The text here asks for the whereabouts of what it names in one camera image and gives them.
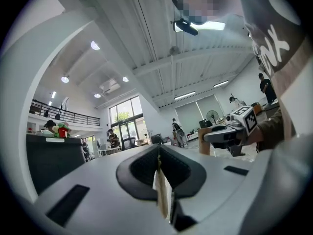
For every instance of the black head-mounted camera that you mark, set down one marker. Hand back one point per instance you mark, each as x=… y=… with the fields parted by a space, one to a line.
x=187 y=28

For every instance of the person's head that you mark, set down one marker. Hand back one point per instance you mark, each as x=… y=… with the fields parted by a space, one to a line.
x=207 y=1

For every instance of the ceiling air conditioner unit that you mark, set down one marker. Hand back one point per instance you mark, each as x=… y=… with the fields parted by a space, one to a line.
x=110 y=86

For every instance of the rectangular ceiling panel light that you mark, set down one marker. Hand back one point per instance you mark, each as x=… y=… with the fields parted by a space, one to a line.
x=212 y=26

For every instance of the black monitor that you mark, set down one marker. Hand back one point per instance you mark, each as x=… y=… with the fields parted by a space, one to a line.
x=205 y=124

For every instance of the long ceiling tube light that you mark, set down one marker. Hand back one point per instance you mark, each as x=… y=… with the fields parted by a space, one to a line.
x=185 y=95
x=221 y=83

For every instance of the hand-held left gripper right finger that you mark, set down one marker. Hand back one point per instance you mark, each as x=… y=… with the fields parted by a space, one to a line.
x=215 y=180

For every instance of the tall black-framed window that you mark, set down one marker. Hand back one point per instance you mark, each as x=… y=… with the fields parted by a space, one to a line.
x=124 y=109

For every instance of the black standing fan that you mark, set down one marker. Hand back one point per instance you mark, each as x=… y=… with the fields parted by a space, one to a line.
x=212 y=115

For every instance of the black mezzanine railing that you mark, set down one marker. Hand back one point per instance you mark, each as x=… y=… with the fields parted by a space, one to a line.
x=73 y=118

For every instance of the person's right forearm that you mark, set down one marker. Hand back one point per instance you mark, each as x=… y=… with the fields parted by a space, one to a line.
x=271 y=128

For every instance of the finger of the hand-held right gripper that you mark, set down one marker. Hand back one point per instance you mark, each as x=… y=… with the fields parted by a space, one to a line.
x=220 y=136

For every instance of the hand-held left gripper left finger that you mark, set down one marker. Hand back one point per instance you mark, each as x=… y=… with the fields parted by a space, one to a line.
x=97 y=180

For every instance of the grey roller blind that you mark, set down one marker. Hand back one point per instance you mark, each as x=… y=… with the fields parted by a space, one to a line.
x=187 y=119
x=210 y=104

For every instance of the red and green plush toy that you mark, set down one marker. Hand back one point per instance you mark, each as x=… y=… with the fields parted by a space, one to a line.
x=62 y=131

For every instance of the person's brown printed shirt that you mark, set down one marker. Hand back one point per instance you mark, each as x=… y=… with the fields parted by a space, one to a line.
x=274 y=21

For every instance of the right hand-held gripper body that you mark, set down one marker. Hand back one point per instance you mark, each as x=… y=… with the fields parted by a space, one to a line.
x=247 y=121

